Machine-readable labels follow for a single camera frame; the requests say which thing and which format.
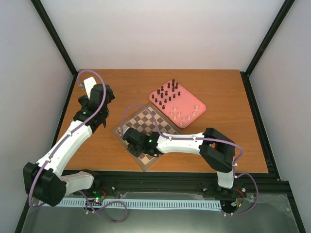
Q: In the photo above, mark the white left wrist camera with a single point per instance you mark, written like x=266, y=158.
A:
x=89, y=83

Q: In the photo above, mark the black frame post right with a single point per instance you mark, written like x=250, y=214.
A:
x=283, y=11

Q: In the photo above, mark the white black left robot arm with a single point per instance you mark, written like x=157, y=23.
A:
x=44, y=180

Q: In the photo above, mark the light blue cable duct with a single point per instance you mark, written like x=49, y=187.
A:
x=136, y=204

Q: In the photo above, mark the wooden chessboard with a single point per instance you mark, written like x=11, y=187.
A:
x=142, y=121

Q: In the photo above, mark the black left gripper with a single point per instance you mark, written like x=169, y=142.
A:
x=83, y=101

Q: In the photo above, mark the black frame post left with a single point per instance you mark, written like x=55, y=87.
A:
x=40, y=9

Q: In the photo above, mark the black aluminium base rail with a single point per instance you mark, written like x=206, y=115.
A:
x=114, y=182

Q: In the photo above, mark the pink plastic tray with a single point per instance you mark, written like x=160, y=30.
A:
x=179, y=103

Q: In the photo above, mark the black frame post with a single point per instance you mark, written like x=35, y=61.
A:
x=40, y=9
x=283, y=11

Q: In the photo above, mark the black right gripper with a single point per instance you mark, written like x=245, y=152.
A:
x=135, y=153

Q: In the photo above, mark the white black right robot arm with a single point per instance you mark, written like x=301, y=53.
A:
x=215, y=148

